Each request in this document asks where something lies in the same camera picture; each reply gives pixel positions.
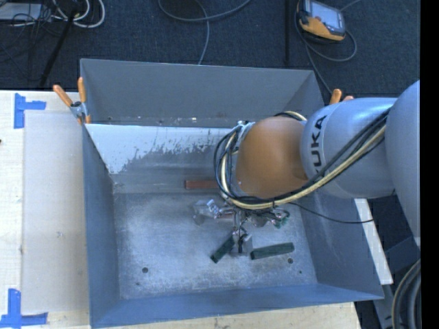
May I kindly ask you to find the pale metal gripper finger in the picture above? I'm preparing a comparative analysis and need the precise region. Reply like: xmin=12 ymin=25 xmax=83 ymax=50
xmin=191 ymin=199 xmax=222 ymax=226
xmin=230 ymin=229 xmax=254 ymax=256

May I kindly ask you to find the dark green flat block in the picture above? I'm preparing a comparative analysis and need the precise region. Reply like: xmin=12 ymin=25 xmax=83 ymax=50
xmin=210 ymin=234 xmax=236 ymax=264
xmin=250 ymin=242 xmax=296 ymax=261

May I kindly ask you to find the red-brown flat block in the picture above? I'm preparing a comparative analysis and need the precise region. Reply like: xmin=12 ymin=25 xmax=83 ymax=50
xmin=185 ymin=180 xmax=220 ymax=191

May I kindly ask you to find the grey metal bin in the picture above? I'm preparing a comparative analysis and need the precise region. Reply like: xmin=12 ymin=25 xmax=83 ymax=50
xmin=79 ymin=58 xmax=385 ymax=329

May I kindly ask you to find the pale wood flat board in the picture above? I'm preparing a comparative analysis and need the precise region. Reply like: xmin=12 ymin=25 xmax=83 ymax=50
xmin=20 ymin=110 xmax=91 ymax=317

